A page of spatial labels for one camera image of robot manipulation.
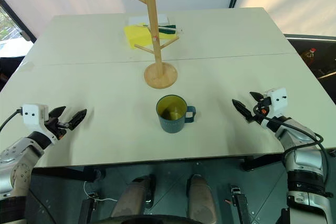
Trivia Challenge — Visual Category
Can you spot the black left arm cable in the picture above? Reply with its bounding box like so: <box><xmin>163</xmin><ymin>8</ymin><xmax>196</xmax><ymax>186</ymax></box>
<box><xmin>0</xmin><ymin>108</ymin><xmax>24</xmax><ymax>133</ymax></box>

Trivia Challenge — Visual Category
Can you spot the thin white floor wire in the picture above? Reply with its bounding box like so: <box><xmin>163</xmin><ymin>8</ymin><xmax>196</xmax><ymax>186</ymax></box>
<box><xmin>83</xmin><ymin>180</ymin><xmax>118</xmax><ymax>202</ymax></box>

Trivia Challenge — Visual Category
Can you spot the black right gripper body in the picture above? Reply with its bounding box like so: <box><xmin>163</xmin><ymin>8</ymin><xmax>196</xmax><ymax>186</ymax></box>
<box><xmin>252</xmin><ymin>98</ymin><xmax>274</xmax><ymax>128</ymax></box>

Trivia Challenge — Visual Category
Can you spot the blue mug yellow inside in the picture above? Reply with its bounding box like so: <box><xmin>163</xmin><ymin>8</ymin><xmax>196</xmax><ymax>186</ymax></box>
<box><xmin>155</xmin><ymin>94</ymin><xmax>197</xmax><ymax>134</ymax></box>

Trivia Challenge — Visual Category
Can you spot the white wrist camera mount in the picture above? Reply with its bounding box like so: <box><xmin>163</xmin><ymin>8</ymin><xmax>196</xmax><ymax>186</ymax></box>
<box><xmin>263</xmin><ymin>87</ymin><xmax>288</xmax><ymax>118</ymax></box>
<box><xmin>22</xmin><ymin>103</ymin><xmax>61</xmax><ymax>145</ymax></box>

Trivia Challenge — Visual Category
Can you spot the white flat box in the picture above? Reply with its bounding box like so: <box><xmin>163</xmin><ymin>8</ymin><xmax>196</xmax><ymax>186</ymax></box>
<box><xmin>128</xmin><ymin>14</ymin><xmax>169</xmax><ymax>26</ymax></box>

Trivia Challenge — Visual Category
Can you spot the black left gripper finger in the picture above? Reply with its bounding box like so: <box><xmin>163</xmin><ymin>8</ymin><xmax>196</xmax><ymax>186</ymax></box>
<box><xmin>68</xmin><ymin>108</ymin><xmax>88</xmax><ymax>131</ymax></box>
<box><xmin>48</xmin><ymin>106</ymin><xmax>67</xmax><ymax>118</ymax></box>

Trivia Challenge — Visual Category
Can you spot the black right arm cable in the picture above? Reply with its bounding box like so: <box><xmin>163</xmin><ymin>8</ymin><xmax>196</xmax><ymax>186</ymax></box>
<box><xmin>253</xmin><ymin>104</ymin><xmax>330</xmax><ymax>186</ymax></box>

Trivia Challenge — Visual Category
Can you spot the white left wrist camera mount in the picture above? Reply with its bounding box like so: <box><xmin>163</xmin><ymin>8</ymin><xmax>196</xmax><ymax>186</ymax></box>
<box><xmin>22</xmin><ymin>103</ymin><xmax>61</xmax><ymax>145</ymax></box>

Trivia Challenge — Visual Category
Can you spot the black upright floor bracket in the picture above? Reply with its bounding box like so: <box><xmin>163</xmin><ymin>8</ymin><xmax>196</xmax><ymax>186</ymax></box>
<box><xmin>229</xmin><ymin>185</ymin><xmax>249</xmax><ymax>224</ymax></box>
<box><xmin>77</xmin><ymin>197</ymin><xmax>99</xmax><ymax>224</ymax></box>

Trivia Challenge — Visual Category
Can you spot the green sponge pad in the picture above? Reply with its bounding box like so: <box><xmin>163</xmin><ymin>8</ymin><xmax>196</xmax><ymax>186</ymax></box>
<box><xmin>157</xmin><ymin>24</ymin><xmax>177</xmax><ymax>40</ymax></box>

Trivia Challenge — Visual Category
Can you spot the oil bottle red cap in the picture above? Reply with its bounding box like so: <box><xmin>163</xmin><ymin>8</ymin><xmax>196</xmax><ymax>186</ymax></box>
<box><xmin>300</xmin><ymin>47</ymin><xmax>318</xmax><ymax>65</ymax></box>

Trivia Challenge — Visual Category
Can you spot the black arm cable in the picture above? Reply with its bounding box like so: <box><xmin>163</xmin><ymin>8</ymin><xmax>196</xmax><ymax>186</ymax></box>
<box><xmin>0</xmin><ymin>108</ymin><xmax>24</xmax><ymax>133</ymax></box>
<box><xmin>253</xmin><ymin>104</ymin><xmax>330</xmax><ymax>186</ymax></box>

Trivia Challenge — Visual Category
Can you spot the black table support bar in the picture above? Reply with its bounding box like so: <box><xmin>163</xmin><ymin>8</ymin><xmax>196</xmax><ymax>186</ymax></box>
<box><xmin>240</xmin><ymin>153</ymin><xmax>286</xmax><ymax>172</ymax></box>
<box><xmin>30</xmin><ymin>167</ymin><xmax>102</xmax><ymax>183</ymax></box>

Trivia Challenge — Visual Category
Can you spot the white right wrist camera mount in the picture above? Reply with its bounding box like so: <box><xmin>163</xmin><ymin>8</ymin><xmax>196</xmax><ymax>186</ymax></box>
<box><xmin>263</xmin><ymin>87</ymin><xmax>288</xmax><ymax>118</ymax></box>

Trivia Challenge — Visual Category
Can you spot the wooden mug tree stand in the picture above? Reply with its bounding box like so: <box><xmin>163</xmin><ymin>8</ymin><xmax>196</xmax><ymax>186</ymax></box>
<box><xmin>118</xmin><ymin>0</ymin><xmax>182</xmax><ymax>89</ymax></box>

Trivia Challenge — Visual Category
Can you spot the dark rounded robot foot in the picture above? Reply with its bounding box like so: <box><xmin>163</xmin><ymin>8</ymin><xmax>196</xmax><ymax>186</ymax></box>
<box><xmin>111</xmin><ymin>174</ymin><xmax>156</xmax><ymax>218</ymax></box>
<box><xmin>186</xmin><ymin>174</ymin><xmax>218</xmax><ymax>221</ymax></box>

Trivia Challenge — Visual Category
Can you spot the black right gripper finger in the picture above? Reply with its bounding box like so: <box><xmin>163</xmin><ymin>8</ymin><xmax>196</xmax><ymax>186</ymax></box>
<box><xmin>249</xmin><ymin>91</ymin><xmax>265</xmax><ymax>102</ymax></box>
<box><xmin>232</xmin><ymin>99</ymin><xmax>255</xmax><ymax>123</ymax></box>

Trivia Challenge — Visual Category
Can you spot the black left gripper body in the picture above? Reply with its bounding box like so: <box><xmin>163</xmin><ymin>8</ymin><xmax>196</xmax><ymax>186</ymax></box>
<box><xmin>46</xmin><ymin>115</ymin><xmax>70</xmax><ymax>141</ymax></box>

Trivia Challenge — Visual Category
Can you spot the yellow sponge cloth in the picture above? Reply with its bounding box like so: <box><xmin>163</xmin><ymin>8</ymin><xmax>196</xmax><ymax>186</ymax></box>
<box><xmin>123</xmin><ymin>22</ymin><xmax>171</xmax><ymax>49</ymax></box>

